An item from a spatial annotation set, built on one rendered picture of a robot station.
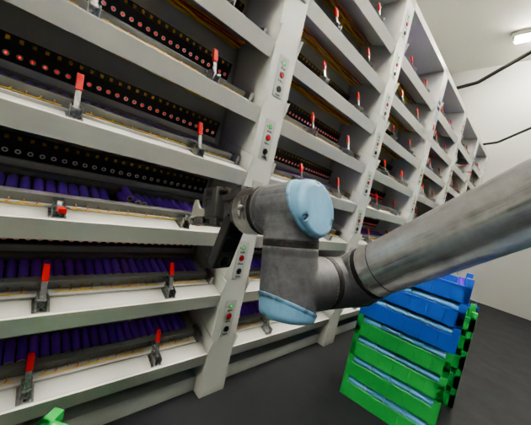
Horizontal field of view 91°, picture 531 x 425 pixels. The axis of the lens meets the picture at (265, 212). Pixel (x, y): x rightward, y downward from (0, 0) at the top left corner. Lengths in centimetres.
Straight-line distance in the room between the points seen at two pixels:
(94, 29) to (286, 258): 55
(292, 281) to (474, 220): 23
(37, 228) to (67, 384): 37
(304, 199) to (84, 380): 68
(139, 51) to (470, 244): 67
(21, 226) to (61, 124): 20
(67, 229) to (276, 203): 43
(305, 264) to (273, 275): 5
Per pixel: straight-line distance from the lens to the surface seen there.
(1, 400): 83
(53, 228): 65
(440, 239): 39
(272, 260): 39
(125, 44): 68
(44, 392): 83
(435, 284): 104
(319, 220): 39
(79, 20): 67
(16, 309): 72
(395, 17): 167
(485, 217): 37
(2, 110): 63
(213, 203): 55
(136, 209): 71
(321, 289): 41
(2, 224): 65
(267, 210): 40
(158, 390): 98
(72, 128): 63
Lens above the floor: 67
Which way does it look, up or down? 3 degrees down
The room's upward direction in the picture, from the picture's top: 13 degrees clockwise
